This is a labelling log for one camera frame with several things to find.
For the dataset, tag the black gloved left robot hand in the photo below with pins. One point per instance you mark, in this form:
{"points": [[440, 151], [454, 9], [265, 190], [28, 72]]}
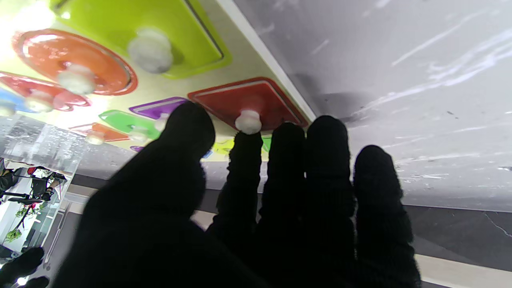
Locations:
{"points": [[240, 228]]}

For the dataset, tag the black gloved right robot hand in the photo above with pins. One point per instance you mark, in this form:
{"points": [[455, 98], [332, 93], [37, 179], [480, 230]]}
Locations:
{"points": [[22, 264]]}

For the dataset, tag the yellow star puzzle piece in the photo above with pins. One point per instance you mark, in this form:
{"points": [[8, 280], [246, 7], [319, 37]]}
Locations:
{"points": [[222, 147]]}

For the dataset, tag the red square puzzle piece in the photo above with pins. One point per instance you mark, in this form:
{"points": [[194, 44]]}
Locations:
{"points": [[224, 100]]}

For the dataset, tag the purple triangle puzzle piece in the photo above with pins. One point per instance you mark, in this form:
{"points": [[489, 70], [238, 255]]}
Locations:
{"points": [[154, 108]]}

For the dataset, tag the green hexagon puzzle piece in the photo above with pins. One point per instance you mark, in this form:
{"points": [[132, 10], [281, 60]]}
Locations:
{"points": [[120, 120]]}

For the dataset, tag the blue semicircle puzzle piece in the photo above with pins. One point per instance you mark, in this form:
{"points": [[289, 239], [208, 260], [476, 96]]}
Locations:
{"points": [[10, 98]]}

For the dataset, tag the yellow wooden shape puzzle board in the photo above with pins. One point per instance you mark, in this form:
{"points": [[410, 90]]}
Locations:
{"points": [[248, 60]]}

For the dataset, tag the red heart puzzle piece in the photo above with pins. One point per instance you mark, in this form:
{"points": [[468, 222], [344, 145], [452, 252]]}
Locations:
{"points": [[68, 98]]}

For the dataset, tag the orange oval puzzle piece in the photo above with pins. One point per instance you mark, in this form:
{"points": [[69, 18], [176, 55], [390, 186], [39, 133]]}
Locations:
{"points": [[48, 52]]}

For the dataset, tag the yellow trapezoid puzzle piece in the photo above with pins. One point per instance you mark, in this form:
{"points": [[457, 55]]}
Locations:
{"points": [[108, 24]]}

